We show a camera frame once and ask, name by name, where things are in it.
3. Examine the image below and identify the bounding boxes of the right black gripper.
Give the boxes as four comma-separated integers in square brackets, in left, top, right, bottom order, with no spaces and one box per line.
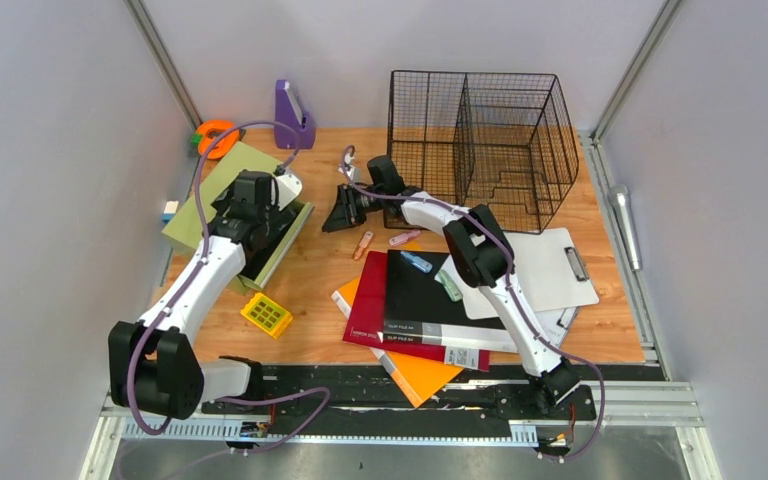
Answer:
[326,184,388,232]

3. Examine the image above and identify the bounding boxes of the black clip file folder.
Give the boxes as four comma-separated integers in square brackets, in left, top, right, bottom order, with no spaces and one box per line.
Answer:
[381,250,517,354]

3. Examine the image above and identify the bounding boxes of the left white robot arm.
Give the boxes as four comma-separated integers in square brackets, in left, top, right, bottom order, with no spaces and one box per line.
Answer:
[108,168,302,420]

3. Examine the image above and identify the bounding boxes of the blue white toy brick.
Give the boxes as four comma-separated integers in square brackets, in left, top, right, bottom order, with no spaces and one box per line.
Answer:
[161,201,179,223]

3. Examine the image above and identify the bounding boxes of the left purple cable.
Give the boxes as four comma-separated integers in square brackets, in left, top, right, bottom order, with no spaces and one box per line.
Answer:
[125,120,331,465]

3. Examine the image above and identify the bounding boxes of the blue highlighter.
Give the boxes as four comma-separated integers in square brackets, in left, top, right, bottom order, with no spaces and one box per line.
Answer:
[400,251,433,274]

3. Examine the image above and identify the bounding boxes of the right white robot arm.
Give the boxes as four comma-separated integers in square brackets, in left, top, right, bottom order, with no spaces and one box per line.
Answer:
[322,145,580,418]

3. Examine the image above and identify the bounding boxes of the red folder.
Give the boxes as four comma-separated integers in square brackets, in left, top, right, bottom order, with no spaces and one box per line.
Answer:
[332,251,490,371]

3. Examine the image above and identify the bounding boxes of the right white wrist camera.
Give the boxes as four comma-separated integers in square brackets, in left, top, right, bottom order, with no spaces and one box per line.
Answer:
[338,163,360,183]

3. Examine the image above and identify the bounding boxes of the purple cable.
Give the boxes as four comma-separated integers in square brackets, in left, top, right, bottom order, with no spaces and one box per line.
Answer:
[125,120,331,465]
[341,145,607,463]

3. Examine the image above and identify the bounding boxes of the papers under clipboard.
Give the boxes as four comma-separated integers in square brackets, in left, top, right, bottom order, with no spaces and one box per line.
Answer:
[538,307,580,348]

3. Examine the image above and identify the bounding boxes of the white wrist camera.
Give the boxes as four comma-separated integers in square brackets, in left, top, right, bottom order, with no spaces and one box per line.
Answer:
[338,163,360,183]
[273,169,303,210]

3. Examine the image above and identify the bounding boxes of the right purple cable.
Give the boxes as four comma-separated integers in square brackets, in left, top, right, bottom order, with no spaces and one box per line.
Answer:
[341,145,607,463]

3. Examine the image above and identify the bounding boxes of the yellow grid box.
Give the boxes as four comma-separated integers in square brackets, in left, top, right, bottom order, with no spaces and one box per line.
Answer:
[240,292,293,339]

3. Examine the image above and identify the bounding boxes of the black wire mesh basket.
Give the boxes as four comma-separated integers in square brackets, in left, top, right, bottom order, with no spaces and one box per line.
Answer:
[387,69,579,234]

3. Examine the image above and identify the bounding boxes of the purple tape dispenser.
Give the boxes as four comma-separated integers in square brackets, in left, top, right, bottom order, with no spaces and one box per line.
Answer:
[273,79,317,150]

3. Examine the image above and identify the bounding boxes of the green drawer cabinet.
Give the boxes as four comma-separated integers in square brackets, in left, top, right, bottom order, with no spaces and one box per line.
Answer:
[162,142,314,294]

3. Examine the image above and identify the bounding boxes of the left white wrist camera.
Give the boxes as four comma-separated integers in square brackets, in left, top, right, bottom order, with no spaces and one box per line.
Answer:
[273,169,303,210]

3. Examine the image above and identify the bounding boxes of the orange tape roll holder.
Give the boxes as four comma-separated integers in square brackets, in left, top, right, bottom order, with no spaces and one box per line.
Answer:
[189,120,244,160]

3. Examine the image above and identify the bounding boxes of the pink highlighter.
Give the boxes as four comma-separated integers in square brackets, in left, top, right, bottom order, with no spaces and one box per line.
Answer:
[388,229,422,247]

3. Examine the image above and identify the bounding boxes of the white clipboard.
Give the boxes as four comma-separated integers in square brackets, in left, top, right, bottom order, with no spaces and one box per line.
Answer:
[443,228,601,321]

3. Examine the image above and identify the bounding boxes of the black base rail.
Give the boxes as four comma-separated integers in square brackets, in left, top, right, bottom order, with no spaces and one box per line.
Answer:
[185,362,667,442]

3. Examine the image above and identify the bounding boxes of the green highlighter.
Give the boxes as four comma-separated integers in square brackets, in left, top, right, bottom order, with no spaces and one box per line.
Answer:
[435,269,463,302]

